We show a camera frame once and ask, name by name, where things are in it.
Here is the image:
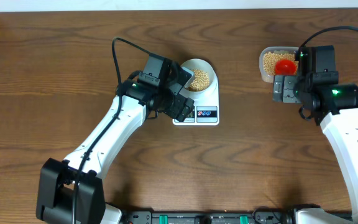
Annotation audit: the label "red plastic measuring scoop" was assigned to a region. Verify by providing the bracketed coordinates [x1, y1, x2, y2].
[274, 59, 297, 75]

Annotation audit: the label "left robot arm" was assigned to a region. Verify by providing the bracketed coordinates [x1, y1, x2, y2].
[35, 60, 194, 223]

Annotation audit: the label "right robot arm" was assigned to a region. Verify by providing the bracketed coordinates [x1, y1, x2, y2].
[273, 71, 358, 223]

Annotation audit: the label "soybeans in bowl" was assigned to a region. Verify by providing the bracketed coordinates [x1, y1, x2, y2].
[188, 69, 209, 91]

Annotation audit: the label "grey round bowl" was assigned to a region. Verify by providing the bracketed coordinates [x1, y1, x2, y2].
[181, 58, 218, 95]

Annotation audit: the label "white digital kitchen scale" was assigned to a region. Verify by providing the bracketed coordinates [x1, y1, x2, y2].
[173, 82, 219, 126]

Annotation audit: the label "pile of soybeans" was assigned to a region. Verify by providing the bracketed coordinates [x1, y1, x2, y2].
[263, 52, 298, 75]

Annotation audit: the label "clear plastic container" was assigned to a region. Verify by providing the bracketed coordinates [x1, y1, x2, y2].
[259, 47, 298, 83]

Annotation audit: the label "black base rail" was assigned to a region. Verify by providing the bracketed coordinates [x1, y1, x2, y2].
[119, 208, 297, 224]

